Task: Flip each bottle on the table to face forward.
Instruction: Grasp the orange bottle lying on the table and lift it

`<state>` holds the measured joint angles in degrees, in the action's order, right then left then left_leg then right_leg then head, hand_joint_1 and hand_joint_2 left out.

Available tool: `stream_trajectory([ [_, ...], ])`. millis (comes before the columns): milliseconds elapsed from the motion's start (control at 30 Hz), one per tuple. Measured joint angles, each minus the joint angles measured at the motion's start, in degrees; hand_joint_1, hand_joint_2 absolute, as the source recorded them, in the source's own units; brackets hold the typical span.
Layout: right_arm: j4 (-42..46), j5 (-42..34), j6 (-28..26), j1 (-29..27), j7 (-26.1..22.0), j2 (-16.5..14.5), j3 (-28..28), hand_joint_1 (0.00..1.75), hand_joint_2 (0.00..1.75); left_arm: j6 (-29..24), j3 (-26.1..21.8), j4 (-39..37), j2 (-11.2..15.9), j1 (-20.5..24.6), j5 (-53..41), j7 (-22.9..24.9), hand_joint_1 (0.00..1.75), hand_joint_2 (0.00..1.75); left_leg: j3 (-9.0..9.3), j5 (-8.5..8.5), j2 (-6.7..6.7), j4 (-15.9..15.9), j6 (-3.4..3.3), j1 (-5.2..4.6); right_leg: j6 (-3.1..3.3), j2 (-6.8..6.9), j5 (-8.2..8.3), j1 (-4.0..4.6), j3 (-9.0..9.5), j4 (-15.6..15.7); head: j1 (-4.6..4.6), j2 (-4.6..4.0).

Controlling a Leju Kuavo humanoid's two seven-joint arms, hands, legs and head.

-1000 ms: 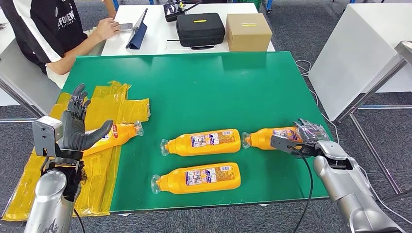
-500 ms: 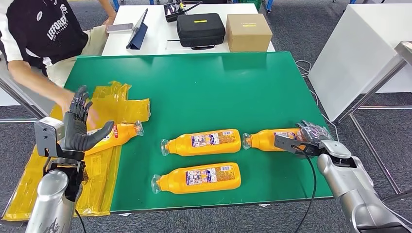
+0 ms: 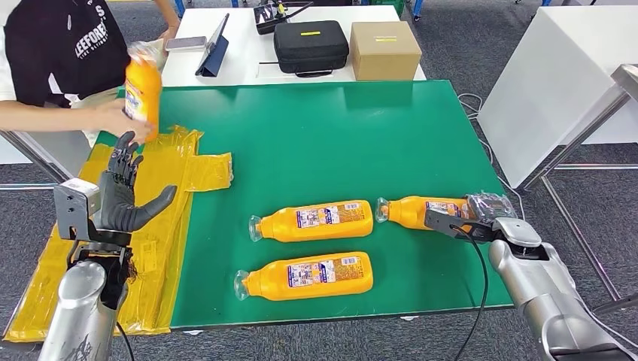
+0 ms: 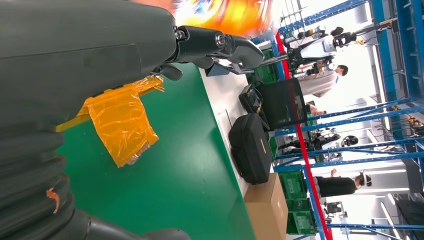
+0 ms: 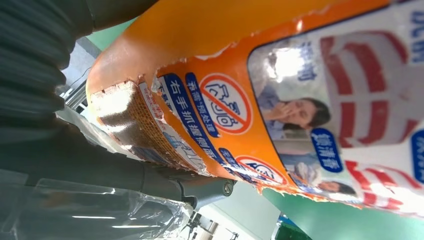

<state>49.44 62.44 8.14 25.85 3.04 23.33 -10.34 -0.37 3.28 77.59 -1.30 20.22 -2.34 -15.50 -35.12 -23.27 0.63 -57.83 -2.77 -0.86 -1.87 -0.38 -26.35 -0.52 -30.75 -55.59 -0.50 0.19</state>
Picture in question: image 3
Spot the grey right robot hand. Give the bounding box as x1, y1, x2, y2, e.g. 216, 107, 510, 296
466, 191, 518, 225

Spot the person's right hand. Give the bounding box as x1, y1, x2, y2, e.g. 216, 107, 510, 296
97, 99, 156, 145

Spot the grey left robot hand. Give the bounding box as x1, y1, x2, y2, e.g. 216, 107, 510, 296
94, 131, 178, 234

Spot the orange detergent bottle clear cap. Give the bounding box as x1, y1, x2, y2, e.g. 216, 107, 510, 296
248, 200, 375, 244
232, 251, 375, 302
123, 42, 164, 143
375, 195, 479, 235

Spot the grey desk with metal legs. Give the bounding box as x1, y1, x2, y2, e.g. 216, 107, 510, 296
0, 50, 96, 191

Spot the yellow taped plastic mat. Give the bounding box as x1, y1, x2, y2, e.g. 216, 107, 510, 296
2, 125, 234, 344

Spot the person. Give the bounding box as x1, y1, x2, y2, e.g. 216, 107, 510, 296
0, 0, 181, 148

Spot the grey smartphone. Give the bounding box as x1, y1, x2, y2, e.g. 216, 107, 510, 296
165, 35, 208, 53

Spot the tablet with navy case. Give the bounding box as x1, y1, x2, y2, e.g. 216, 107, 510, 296
195, 13, 231, 78

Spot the white side table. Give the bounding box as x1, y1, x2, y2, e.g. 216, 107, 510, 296
477, 4, 638, 190

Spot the black remote controller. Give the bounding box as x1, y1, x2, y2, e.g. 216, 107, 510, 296
253, 1, 316, 36

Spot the brown cardboard box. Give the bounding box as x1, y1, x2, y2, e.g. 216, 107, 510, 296
349, 21, 424, 82

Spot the black carry case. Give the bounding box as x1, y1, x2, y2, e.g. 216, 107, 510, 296
272, 20, 351, 79

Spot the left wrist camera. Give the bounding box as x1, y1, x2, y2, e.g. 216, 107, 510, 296
53, 177, 103, 244

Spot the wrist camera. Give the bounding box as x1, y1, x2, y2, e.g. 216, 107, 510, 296
53, 177, 103, 244
424, 208, 500, 244

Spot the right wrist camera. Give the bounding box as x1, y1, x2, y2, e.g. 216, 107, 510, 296
424, 208, 500, 244

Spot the white floor cable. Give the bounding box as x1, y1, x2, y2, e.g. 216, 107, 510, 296
457, 92, 638, 350

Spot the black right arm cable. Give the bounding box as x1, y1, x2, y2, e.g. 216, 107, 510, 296
450, 225, 491, 361

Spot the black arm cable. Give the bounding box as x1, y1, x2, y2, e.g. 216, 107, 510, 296
450, 225, 491, 361
115, 323, 135, 361

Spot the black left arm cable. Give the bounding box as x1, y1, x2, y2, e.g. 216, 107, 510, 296
115, 323, 135, 361

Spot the silver metal table frame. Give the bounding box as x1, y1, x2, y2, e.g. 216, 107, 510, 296
518, 63, 638, 316

